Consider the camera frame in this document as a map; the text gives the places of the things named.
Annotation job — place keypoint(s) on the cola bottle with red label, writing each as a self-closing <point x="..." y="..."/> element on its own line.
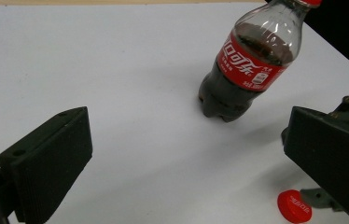
<point x="250" y="65"/>

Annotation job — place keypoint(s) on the red bottle cap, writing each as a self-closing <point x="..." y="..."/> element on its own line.
<point x="294" y="206"/>

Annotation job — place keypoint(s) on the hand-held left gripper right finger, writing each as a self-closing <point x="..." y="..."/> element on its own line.
<point x="334" y="161"/>

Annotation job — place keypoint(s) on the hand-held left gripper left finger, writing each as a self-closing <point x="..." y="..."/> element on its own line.
<point x="49" y="168"/>

